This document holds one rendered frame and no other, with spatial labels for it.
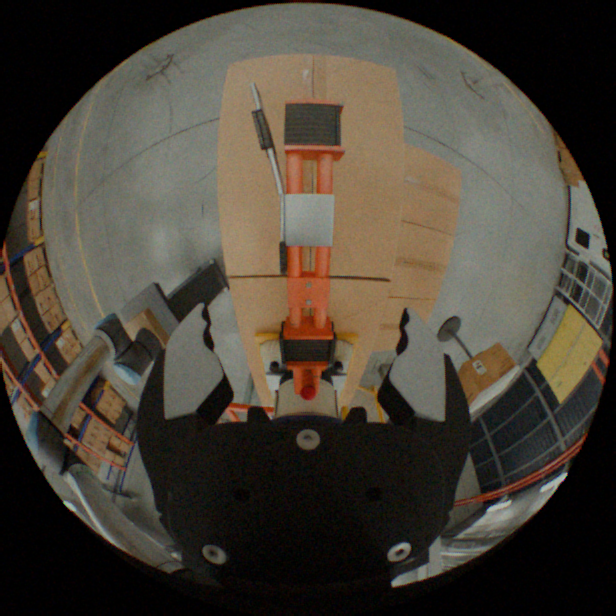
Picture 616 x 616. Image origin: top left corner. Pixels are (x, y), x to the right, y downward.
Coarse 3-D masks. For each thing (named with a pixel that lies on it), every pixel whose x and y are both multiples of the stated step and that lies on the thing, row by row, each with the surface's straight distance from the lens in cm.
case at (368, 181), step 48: (240, 96) 50; (288, 96) 47; (336, 96) 48; (384, 96) 52; (240, 144) 43; (384, 144) 44; (240, 192) 40; (336, 192) 38; (384, 192) 41; (240, 240) 41; (336, 240) 39; (384, 240) 42
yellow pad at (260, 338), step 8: (256, 336) 49; (264, 336) 49; (272, 336) 48; (256, 344) 51; (264, 360) 55; (280, 360) 53; (264, 368) 58; (272, 368) 53; (280, 368) 56; (264, 376) 62; (272, 392) 69
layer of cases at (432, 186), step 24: (408, 144) 98; (408, 168) 94; (432, 168) 103; (456, 168) 116; (408, 192) 91; (432, 192) 100; (456, 192) 112; (408, 216) 91; (432, 216) 99; (456, 216) 112; (408, 240) 92; (432, 240) 101; (408, 264) 96; (432, 264) 105; (408, 288) 102; (432, 288) 112; (384, 312) 103; (384, 336) 114
